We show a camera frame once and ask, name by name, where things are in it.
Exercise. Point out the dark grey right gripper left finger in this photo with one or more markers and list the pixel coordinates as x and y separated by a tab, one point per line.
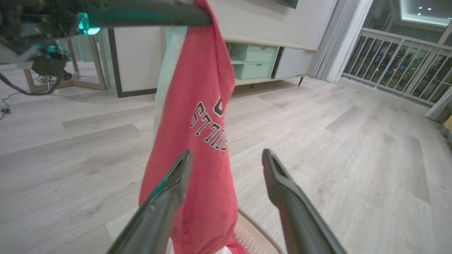
159	211

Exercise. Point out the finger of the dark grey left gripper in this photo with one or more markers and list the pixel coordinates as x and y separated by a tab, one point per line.
148	17
148	3

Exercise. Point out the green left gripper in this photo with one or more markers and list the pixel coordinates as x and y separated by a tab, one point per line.
42	17

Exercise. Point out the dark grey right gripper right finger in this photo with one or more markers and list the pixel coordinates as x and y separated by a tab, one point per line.
293	211

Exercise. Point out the red basketball jersey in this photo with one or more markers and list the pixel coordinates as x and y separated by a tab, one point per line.
197	176

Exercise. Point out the cream basket with brown rim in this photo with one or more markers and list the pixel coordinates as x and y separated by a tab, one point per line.
254	236

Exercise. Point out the low console with green drawers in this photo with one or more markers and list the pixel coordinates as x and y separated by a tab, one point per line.
259	70

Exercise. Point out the white pleated curtain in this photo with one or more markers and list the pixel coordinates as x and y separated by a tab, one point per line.
335	46
439	107

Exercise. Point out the white balcony railing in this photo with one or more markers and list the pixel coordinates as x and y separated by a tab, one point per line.
385	65

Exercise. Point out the yellow object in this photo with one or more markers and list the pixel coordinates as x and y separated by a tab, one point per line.
449	123

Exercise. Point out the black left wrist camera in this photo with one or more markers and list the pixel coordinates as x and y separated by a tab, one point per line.
49	67

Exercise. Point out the wooden frame stand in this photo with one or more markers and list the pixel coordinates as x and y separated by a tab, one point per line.
70	85

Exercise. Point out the dark wall screen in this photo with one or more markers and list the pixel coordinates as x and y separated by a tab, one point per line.
289	2

